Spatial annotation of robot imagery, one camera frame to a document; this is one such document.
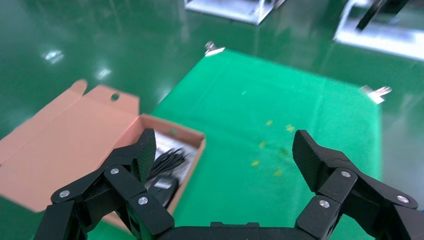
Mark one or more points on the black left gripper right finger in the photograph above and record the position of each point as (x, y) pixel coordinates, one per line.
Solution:
(341, 182)

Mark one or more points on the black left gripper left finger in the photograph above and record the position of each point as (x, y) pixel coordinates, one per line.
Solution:
(122, 179)

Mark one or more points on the orange cardboard box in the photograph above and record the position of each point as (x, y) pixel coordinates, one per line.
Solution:
(66, 142)

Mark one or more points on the white printed manual sheet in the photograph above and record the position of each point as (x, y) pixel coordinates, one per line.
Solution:
(165, 142)

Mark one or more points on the silver binder clip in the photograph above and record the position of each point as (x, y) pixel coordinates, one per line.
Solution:
(212, 49)
(376, 94)

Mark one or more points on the green cloth mat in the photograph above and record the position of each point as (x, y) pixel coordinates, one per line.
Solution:
(265, 99)

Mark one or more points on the black angled bar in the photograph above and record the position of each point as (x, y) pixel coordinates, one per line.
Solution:
(374, 11)

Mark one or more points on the silver metal frame base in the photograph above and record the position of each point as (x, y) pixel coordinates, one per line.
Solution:
(232, 8)
(381, 39)

